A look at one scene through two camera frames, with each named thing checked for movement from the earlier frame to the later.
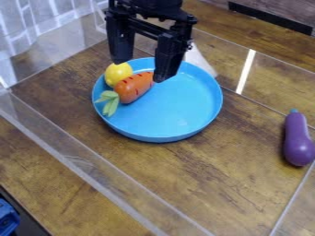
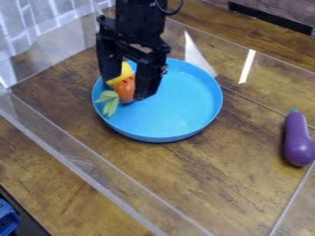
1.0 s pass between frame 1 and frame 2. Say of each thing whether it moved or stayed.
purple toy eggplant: stayed
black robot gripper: moved
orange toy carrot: stayed
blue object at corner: stayed
